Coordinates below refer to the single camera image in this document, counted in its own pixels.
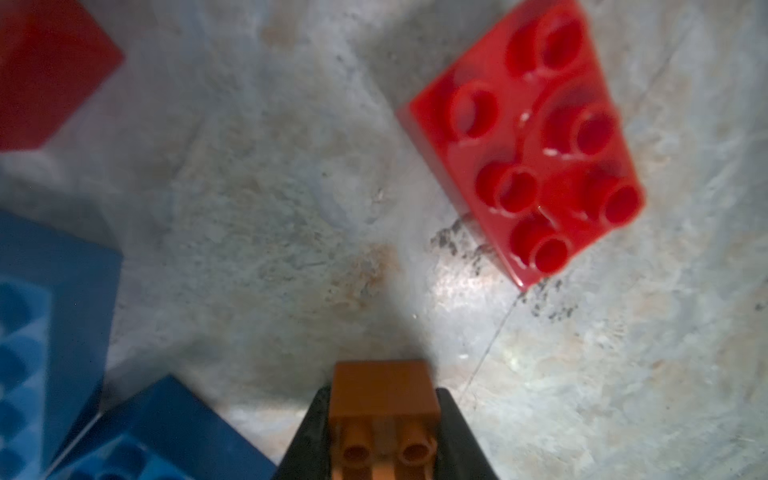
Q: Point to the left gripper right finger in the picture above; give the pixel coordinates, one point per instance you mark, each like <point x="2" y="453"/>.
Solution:
<point x="459" y="455"/>

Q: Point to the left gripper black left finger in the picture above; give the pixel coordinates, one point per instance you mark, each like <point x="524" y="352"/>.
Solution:
<point x="308" y="455"/>

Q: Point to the brown lego brick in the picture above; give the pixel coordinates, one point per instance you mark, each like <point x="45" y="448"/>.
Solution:
<point x="383" y="420"/>

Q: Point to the small red lego brick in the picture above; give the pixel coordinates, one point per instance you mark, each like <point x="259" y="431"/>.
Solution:
<point x="54" y="56"/>

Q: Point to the blue long brick left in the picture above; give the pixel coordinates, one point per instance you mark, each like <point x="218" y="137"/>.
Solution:
<point x="163" y="432"/>

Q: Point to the light blue brick left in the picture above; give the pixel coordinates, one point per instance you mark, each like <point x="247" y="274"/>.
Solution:
<point x="58" y="294"/>

